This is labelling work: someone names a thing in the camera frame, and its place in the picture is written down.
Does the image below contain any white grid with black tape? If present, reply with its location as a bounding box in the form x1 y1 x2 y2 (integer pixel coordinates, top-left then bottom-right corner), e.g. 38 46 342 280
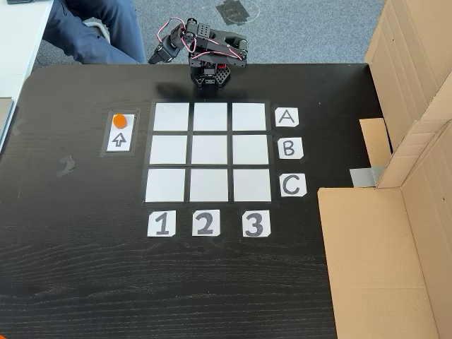
141 99 282 208

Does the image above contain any black floor tape patch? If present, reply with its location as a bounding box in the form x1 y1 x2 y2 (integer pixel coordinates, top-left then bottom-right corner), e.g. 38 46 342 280
215 0 261 28

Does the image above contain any person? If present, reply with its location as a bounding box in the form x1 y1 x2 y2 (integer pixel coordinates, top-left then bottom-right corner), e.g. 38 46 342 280
42 0 148 65

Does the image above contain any white arrow paper sheet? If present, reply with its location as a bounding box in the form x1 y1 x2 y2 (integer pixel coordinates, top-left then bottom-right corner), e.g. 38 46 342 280
105 112 136 153

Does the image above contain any paper label letter A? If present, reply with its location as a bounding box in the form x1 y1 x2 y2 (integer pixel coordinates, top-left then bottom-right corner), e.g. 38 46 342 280
274 107 300 127

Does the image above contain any white desk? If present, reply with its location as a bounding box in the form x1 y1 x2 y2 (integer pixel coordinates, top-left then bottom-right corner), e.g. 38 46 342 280
0 0 54 100

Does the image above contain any paper label letter B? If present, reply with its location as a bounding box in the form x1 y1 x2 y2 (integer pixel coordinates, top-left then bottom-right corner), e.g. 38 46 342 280
278 137 304 160

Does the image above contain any grey flat panel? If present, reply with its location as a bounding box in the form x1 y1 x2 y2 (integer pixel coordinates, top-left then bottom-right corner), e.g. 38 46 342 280
0 95 18 156

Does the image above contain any paper label number 1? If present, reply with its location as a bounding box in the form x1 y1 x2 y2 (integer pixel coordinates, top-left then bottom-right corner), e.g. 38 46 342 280
147 210 177 237

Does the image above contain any paper label number 2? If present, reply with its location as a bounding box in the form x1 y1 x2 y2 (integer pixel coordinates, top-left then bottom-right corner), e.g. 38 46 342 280
191 208 222 237

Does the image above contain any paper label letter C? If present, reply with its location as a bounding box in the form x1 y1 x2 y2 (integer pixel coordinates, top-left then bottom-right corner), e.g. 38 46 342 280
280 173 307 198

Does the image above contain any paper label number 3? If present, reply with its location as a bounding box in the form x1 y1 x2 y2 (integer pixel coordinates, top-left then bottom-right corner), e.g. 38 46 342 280
242 210 272 237

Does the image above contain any brown cardboard screen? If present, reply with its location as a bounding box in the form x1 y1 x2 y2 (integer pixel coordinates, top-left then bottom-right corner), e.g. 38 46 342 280
317 0 452 339

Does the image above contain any red white servo wire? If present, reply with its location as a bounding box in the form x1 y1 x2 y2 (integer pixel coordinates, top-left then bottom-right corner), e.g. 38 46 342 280
183 35 246 61
156 18 189 46

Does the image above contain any white chair frame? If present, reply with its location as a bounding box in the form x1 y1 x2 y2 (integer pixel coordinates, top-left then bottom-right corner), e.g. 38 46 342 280
83 20 113 46

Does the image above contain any grey duct tape strip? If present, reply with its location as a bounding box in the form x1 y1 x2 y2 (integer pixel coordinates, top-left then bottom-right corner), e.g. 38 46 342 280
349 164 385 189

